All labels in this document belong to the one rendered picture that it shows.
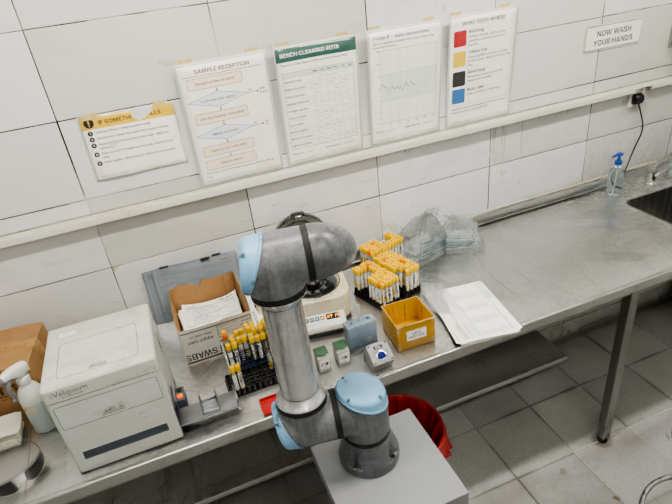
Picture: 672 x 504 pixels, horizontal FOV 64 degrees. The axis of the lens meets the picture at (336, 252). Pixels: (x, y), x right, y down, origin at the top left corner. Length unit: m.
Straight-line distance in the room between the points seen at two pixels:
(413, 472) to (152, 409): 0.70
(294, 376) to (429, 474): 0.43
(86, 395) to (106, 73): 0.94
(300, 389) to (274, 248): 0.34
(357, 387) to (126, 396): 0.61
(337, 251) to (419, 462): 0.61
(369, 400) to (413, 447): 0.25
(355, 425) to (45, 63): 1.33
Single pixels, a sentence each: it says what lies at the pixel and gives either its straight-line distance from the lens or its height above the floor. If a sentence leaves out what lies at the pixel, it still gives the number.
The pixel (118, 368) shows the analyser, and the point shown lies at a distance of 1.47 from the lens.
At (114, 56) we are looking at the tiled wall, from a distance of 1.83.
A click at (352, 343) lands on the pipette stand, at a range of 1.75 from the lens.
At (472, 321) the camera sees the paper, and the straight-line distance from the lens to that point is 1.86.
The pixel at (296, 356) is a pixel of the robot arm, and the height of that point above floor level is 1.29.
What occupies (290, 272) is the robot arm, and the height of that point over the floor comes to 1.50.
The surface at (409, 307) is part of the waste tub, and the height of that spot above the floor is 0.94.
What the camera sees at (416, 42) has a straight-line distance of 2.06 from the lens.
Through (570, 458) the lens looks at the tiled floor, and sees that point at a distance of 2.68.
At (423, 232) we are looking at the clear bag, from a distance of 2.15.
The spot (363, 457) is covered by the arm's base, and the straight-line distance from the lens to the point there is 1.35.
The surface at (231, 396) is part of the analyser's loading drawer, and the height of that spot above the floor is 0.92.
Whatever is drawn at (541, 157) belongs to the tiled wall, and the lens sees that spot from 2.58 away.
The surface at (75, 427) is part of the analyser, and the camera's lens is 1.58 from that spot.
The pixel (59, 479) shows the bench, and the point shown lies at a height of 0.88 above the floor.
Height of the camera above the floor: 2.03
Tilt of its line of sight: 30 degrees down
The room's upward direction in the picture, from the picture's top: 7 degrees counter-clockwise
